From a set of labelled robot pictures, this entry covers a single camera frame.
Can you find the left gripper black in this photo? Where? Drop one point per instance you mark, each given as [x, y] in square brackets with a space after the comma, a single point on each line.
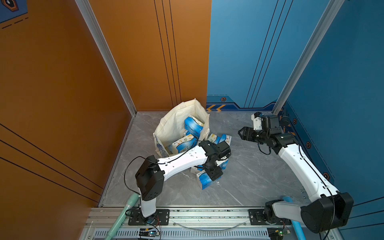
[215, 174]

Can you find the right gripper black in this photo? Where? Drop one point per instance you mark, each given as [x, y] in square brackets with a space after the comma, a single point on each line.
[247, 129]

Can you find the blue tissue pack frontmost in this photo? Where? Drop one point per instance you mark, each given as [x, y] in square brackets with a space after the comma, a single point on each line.
[182, 145]

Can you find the cream canvas bag blue print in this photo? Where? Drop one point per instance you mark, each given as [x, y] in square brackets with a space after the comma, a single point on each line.
[171, 126]

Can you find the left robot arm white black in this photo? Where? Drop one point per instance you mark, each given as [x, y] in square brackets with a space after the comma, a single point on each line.
[154, 172]

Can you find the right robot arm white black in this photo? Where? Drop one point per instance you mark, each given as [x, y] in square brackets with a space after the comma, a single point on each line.
[328, 209]

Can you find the white-topped tissue pack centre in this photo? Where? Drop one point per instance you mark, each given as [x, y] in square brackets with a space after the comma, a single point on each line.
[222, 164]

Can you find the black round stand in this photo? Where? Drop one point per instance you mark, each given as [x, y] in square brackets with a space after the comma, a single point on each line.
[285, 123]

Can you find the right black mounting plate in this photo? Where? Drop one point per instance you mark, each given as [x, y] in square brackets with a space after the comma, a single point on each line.
[258, 217]

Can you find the black mounting plate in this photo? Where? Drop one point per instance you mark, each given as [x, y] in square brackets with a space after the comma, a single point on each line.
[159, 218]
[258, 217]

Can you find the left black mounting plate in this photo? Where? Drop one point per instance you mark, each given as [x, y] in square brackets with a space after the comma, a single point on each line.
[159, 218]

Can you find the left circuit board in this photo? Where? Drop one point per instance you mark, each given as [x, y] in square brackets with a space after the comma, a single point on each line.
[149, 234]

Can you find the circuit board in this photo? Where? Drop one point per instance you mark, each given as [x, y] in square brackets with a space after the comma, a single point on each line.
[277, 234]
[149, 234]

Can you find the right circuit board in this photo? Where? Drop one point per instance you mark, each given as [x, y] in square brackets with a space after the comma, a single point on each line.
[277, 234]

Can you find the white vented grille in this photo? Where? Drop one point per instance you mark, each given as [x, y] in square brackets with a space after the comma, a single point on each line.
[183, 234]

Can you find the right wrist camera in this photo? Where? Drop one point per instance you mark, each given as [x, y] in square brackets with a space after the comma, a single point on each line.
[263, 121]

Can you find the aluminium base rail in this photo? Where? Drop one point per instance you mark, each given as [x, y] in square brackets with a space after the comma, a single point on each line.
[190, 217]

